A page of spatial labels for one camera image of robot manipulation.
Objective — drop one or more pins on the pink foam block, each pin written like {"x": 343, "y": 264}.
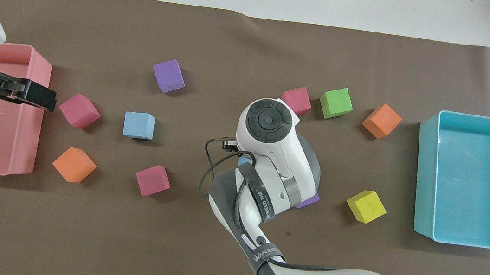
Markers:
{"x": 152, "y": 181}
{"x": 79, "y": 110}
{"x": 296, "y": 100}

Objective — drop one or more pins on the orange foam block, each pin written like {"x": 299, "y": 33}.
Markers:
{"x": 382, "y": 120}
{"x": 74, "y": 165}

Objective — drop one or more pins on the blue foam block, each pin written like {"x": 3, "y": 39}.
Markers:
{"x": 245, "y": 161}
{"x": 138, "y": 125}

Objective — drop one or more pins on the purple foam block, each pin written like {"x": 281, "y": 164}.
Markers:
{"x": 310, "y": 202}
{"x": 168, "y": 76}

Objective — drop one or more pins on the green foam block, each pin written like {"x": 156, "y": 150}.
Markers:
{"x": 336, "y": 103}

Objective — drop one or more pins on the yellow foam block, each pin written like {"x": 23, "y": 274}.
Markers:
{"x": 366, "y": 206}

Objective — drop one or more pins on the cyan plastic bin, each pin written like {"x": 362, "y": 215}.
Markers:
{"x": 477, "y": 184}

